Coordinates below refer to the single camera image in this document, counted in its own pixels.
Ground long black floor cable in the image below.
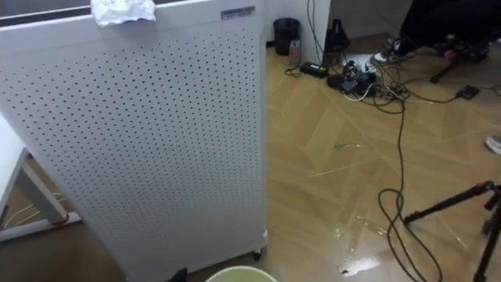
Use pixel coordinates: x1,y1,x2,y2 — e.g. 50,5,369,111
371,66,444,282

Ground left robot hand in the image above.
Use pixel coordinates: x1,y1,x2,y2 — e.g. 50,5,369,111
165,267,189,282

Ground pale cable under desk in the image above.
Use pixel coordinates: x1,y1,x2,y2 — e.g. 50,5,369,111
2,190,68,229

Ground small grey bottle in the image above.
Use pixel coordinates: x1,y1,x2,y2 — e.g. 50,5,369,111
288,38,303,68

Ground black tripod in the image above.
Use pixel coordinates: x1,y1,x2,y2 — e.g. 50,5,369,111
402,179,501,282

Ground black power adapter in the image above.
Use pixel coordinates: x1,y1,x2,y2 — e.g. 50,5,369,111
299,60,330,79

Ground white perforated air purifier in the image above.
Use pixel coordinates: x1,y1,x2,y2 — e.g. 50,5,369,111
0,0,270,282

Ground small black adapter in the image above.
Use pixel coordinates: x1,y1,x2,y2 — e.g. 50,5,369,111
455,84,481,100

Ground white plastic bucket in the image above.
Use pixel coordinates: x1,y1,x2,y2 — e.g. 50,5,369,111
204,266,279,282

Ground hanging black cables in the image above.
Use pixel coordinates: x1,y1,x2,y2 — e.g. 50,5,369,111
305,0,326,66

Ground black power strip pile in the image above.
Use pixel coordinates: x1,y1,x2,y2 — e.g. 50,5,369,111
326,60,379,96

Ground white desk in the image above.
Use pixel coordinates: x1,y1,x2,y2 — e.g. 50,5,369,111
0,112,82,243

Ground black waste bin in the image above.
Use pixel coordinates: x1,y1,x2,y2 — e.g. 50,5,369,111
272,16,302,56

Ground black office chair base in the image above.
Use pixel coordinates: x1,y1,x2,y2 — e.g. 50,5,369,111
429,34,491,85

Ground crumpled white cloth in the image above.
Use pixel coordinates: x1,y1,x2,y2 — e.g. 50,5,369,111
90,0,157,28

